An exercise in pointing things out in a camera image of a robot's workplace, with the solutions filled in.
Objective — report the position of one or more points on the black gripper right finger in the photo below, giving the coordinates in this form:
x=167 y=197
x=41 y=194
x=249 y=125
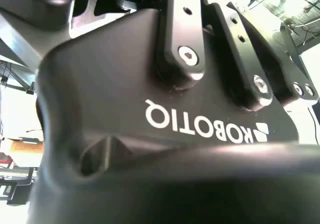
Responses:
x=240 y=59

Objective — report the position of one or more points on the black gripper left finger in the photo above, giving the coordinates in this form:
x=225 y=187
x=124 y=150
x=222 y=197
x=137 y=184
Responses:
x=182 y=24

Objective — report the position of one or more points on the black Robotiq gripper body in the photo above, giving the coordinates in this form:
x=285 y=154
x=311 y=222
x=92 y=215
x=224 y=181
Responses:
x=100 y=89

